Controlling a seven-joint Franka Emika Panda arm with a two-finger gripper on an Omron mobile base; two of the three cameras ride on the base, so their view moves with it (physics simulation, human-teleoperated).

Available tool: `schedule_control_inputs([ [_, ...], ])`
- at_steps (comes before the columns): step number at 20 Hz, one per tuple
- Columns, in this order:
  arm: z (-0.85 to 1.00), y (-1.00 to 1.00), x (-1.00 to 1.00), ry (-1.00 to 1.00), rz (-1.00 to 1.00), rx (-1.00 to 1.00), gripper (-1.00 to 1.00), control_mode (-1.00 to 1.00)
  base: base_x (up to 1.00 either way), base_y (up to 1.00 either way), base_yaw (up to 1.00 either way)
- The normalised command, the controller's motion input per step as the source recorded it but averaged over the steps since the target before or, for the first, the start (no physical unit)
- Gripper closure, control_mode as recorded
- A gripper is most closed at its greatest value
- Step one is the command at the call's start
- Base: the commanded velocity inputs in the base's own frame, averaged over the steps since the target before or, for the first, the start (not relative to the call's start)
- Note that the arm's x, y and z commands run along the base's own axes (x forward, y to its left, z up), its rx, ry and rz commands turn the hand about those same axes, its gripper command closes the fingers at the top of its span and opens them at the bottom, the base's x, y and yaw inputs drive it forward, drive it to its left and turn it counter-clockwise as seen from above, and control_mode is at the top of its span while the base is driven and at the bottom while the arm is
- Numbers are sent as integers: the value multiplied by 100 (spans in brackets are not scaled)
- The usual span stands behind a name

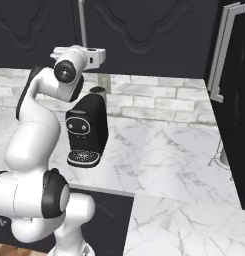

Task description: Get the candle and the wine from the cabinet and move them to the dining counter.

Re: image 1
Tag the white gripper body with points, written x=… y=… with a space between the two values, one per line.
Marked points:
x=98 y=55

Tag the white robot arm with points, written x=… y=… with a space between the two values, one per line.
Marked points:
x=30 y=143

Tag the dark cabinet door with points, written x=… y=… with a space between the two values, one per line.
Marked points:
x=34 y=30
x=154 y=36

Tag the dark base cabinet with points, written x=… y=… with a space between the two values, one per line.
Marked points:
x=110 y=226

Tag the black coffee machine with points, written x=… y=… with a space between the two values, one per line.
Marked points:
x=90 y=116

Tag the black fridge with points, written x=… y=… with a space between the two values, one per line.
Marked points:
x=237 y=133

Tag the grey wall outlet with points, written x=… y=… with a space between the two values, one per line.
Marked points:
x=104 y=82

